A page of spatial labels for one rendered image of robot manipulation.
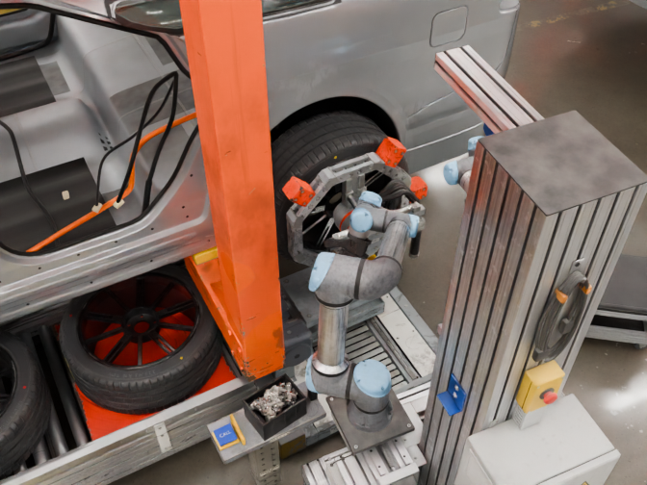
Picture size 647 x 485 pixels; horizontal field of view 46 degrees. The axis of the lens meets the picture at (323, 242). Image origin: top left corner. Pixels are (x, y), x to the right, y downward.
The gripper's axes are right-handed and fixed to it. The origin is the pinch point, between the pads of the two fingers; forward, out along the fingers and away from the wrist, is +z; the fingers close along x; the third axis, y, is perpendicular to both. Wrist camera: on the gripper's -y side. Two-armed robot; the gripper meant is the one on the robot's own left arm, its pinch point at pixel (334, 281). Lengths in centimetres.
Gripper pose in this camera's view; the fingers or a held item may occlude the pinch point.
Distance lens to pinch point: 269.0
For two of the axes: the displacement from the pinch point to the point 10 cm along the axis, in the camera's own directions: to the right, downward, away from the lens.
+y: 7.9, 4.5, -4.1
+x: 5.2, -1.6, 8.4
